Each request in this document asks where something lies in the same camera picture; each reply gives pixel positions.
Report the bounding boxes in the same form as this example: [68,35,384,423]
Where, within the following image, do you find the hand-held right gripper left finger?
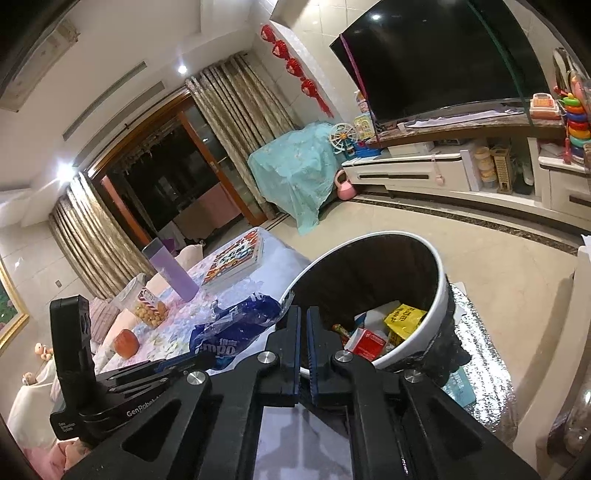
[62,305,303,480]

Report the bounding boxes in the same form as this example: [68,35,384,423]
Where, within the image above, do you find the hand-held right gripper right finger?
[307,305,542,480]

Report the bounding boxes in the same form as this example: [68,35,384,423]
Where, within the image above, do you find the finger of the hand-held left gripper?
[108,370,194,396]
[95,354,209,384]

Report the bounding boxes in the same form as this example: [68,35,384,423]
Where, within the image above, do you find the red foil packet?
[344,328,387,361]

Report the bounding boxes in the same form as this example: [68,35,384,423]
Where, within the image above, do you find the blue snack wrapper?
[190,290,283,371]

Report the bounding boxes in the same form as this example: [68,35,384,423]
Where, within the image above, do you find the white foam block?
[355,300,402,334]

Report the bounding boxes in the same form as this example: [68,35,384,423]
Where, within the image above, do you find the yellow foil snack packet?
[384,304,428,345]

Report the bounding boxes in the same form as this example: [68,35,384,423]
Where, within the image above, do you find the white bin black liner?
[279,233,468,386]

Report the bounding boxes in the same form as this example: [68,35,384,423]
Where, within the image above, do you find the person's left hand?
[65,439,96,469]

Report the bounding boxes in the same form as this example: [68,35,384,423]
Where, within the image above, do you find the orange fruit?
[113,329,141,357]

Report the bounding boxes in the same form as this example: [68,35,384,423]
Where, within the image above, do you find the pink striped pillow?
[90,298,122,342]

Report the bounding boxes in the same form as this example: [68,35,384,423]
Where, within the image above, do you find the clear jar yellow snack balls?
[122,274,168,329]

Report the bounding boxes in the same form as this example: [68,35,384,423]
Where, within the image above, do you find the purple thermos bottle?
[141,239,200,302]

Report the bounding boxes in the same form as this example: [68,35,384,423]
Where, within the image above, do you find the pink sofa cushion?
[174,244,205,272]

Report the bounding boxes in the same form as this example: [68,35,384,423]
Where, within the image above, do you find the gold curtain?
[185,52,297,219]
[48,171,154,301]

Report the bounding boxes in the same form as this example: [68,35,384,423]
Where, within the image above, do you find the colourful picture book stack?
[201,228,264,291]

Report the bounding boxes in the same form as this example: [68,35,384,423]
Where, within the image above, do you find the light blue box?
[443,369,476,408]

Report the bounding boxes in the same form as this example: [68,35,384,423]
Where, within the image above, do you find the pink covered table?
[173,182,242,237]

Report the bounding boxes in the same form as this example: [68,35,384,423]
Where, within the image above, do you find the silver foil mat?
[441,284,519,435]

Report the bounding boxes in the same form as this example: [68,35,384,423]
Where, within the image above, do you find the pink kettlebell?
[335,170,356,200]

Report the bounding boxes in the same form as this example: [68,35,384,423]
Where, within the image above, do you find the teal cloth covered furniture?
[248,122,345,234]

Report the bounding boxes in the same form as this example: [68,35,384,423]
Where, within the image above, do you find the wooden sliding glass door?
[88,90,269,250]

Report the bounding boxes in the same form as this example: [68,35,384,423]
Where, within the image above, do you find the ferris wheel toy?
[329,122,359,160]

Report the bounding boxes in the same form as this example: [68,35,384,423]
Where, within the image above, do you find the white TV cabinet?
[342,117,591,222]

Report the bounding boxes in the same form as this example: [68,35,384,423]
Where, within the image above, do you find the colourful toy house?
[353,114,376,139]

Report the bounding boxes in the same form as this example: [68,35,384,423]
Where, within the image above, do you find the ceiling air vent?
[62,80,165,140]
[65,62,148,126]

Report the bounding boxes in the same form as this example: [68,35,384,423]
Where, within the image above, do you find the cream stacked containers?
[475,147,495,191]

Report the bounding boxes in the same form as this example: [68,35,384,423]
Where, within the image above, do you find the wooden tower toy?
[490,148,513,194]

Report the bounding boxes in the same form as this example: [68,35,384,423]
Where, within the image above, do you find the red hanging heart decoration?
[261,24,334,119]

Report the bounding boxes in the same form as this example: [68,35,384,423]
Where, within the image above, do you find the black television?
[329,0,553,128]

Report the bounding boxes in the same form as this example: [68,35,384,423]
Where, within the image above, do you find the toy cash register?
[529,92,567,122]

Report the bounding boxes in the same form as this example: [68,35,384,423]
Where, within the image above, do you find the gold picture frame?
[0,258,30,352]

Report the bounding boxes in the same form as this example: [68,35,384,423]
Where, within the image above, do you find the pink cabinet lock strap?
[429,154,447,186]

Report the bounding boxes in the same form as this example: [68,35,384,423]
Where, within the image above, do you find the wall air conditioner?
[0,21,82,112]

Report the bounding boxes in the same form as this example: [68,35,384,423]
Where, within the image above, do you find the rainbow ring stacking toy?
[561,95,591,154]

